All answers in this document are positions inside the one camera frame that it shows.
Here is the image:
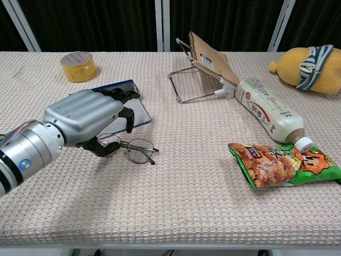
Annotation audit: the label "black curtain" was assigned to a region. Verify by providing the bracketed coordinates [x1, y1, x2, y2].
[0, 0, 341, 53]

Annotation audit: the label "white slanted frame post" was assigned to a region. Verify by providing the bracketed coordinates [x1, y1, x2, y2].
[266, 0, 297, 52]
[0, 0, 42, 52]

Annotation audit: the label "blue glasses case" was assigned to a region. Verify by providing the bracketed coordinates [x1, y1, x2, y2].
[89, 79, 153, 140]

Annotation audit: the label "white plastic drink bottle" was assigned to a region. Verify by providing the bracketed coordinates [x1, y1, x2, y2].
[234, 77, 313, 153]

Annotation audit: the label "green orange snack bag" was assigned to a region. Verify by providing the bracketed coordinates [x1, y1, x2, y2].
[228, 142, 341, 190]

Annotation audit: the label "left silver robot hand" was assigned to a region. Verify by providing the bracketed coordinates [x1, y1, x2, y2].
[42, 88, 141, 158]

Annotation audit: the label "metal wire book stand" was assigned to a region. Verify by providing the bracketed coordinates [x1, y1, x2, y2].
[168, 37, 238, 104]

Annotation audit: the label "beige waffle tablecloth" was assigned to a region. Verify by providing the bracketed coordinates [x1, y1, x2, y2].
[0, 50, 341, 246]

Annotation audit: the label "white upright frame post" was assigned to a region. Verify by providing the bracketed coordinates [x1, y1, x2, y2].
[163, 0, 171, 52]
[155, 0, 164, 52]

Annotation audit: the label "brown spiral notebook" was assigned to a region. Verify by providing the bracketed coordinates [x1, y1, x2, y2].
[188, 31, 241, 86]

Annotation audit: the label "black wire-rim eyeglasses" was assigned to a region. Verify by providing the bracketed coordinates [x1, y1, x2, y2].
[97, 133, 160, 165]

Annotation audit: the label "yellow packing tape roll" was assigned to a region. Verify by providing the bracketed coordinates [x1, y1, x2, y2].
[59, 51, 98, 83]

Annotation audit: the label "yellow plush toy striped cloth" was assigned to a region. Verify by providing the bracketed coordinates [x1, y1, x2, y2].
[268, 44, 341, 94]

